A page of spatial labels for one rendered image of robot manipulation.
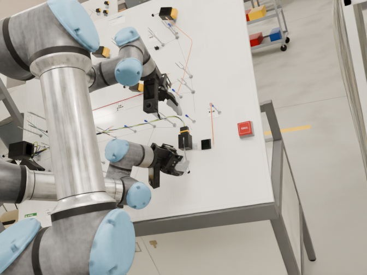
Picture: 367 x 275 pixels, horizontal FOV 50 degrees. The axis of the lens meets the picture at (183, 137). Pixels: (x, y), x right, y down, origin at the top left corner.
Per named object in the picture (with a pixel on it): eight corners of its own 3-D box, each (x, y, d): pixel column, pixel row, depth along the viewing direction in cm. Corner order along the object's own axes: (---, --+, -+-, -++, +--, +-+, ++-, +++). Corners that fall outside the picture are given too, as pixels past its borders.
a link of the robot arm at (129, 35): (110, 45, 118) (113, 29, 124) (127, 72, 125) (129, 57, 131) (134, 35, 116) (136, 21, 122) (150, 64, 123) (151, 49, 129)
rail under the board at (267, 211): (278, 219, 141) (273, 204, 139) (23, 251, 183) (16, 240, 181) (278, 209, 146) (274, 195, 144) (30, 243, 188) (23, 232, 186)
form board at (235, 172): (19, 238, 183) (17, 238, 182) (30, 47, 217) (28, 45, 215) (274, 202, 141) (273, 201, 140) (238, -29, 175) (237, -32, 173)
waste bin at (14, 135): (51, 148, 578) (30, 110, 555) (27, 166, 546) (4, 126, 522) (33, 149, 605) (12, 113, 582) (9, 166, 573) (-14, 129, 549)
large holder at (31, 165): (35, 156, 191) (11, 149, 178) (58, 172, 182) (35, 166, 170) (28, 169, 190) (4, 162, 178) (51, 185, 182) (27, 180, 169)
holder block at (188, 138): (182, 150, 154) (178, 148, 150) (182, 137, 156) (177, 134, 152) (192, 149, 152) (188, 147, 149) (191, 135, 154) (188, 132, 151)
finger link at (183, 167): (199, 164, 146) (181, 160, 140) (191, 177, 148) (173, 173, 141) (194, 159, 148) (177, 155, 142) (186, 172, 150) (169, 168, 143)
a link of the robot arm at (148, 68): (148, 65, 123) (125, 70, 126) (154, 76, 126) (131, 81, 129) (152, 50, 128) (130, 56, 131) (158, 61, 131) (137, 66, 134)
